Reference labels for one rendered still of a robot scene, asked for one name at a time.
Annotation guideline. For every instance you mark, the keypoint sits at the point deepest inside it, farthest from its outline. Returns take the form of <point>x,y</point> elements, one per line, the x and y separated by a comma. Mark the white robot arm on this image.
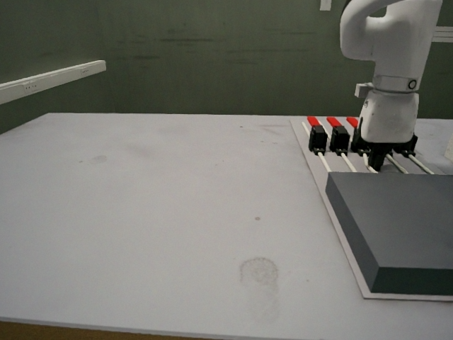
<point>398,43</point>

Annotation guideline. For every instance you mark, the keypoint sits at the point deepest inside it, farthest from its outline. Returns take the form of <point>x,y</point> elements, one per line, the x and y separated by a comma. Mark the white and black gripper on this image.
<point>387,119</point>

